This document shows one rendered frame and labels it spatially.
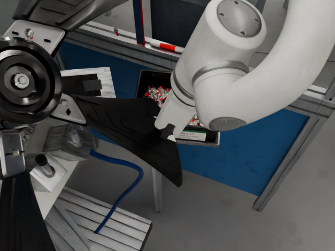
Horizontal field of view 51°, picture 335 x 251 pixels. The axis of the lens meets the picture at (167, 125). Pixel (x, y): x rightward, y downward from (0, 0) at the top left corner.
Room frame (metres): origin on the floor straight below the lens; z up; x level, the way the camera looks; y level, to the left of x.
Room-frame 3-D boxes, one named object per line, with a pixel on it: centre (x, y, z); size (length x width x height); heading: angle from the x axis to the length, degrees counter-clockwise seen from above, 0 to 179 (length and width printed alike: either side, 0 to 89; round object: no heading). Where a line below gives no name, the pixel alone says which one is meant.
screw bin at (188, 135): (0.52, -0.03, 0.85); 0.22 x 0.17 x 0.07; 83
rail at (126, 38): (0.70, -0.02, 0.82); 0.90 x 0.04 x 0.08; 68
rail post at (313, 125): (0.54, -0.42, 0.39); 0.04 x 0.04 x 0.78; 68
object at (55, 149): (0.38, 0.22, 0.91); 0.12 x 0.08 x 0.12; 68
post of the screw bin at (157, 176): (0.53, 0.04, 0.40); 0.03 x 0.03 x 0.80; 83
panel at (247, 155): (0.70, -0.02, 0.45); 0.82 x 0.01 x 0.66; 68
